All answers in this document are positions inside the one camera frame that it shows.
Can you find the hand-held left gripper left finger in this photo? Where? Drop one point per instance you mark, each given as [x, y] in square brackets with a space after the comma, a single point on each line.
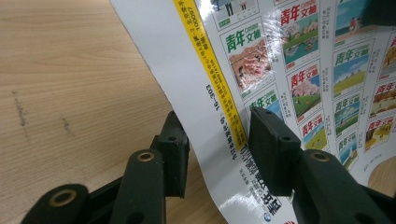
[176, 161]

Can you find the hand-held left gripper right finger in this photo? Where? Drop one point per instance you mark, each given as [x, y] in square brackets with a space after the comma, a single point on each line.
[271, 155]

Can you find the white magazine with picture grid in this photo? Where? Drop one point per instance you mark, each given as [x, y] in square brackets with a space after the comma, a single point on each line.
[174, 46]

